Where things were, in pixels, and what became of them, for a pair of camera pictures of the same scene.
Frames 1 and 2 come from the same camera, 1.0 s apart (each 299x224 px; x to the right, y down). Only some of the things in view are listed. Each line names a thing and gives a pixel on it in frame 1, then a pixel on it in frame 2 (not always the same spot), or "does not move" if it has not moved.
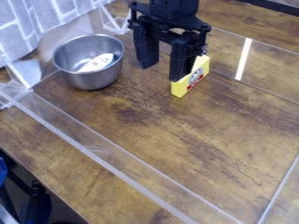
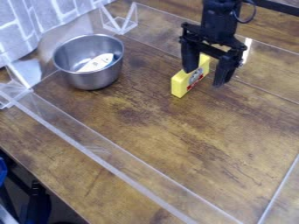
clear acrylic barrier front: [116, 158] does not move
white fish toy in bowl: [88, 65] does not move
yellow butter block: [200, 69] does not move
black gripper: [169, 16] to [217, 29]
